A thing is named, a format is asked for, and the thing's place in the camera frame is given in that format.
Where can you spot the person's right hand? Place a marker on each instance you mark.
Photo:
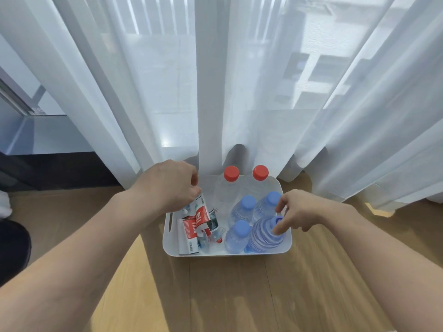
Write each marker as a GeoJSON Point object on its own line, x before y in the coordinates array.
{"type": "Point", "coordinates": [308, 209]}

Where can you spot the person's left hand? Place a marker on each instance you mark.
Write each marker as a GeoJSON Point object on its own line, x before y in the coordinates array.
{"type": "Point", "coordinates": [166, 186]}

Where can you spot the person's right thumb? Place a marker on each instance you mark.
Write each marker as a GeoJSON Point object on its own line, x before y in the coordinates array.
{"type": "Point", "coordinates": [284, 226]}

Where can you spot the person's left fingers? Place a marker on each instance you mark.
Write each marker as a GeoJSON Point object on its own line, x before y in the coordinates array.
{"type": "Point", "coordinates": [194, 181]}

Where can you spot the ribbed blue water bottle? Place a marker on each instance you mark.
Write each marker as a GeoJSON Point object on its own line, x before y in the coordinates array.
{"type": "Point", "coordinates": [263, 236]}

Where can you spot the person's left forearm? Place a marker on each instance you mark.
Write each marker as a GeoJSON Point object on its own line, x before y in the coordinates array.
{"type": "Point", "coordinates": [69, 269]}

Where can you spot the person's right forearm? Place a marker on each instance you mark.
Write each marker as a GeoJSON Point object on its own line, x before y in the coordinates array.
{"type": "Point", "coordinates": [391, 259]}

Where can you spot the blue-capped small water bottle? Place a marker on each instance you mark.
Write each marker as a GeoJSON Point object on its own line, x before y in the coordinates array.
{"type": "Point", "coordinates": [266, 207]}
{"type": "Point", "coordinates": [237, 238]}
{"type": "Point", "coordinates": [244, 209]}

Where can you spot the red-capped clear water bottle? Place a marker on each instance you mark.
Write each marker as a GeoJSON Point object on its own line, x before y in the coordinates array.
{"type": "Point", "coordinates": [258, 186]}
{"type": "Point", "coordinates": [226, 197]}

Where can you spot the white packet with dark print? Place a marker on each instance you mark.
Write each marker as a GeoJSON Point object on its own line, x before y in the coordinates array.
{"type": "Point", "coordinates": [214, 220]}

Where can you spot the red and white carton box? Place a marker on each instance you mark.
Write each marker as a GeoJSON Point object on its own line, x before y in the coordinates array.
{"type": "Point", "coordinates": [188, 238]}

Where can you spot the white plastic storage basket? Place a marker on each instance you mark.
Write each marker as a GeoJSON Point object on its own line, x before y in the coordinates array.
{"type": "Point", "coordinates": [221, 250]}

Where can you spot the white sheer curtain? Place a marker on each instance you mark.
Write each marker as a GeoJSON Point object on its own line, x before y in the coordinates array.
{"type": "Point", "coordinates": [242, 82]}

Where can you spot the dark window ledge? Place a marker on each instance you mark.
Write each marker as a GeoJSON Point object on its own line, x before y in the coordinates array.
{"type": "Point", "coordinates": [52, 162]}

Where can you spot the white object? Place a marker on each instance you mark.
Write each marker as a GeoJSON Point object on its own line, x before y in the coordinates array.
{"type": "Point", "coordinates": [4, 203]}

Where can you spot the black object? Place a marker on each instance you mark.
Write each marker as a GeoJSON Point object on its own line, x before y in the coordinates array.
{"type": "Point", "coordinates": [14, 248]}

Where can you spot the grey window frame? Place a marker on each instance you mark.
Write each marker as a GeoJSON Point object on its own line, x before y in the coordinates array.
{"type": "Point", "coordinates": [17, 96]}

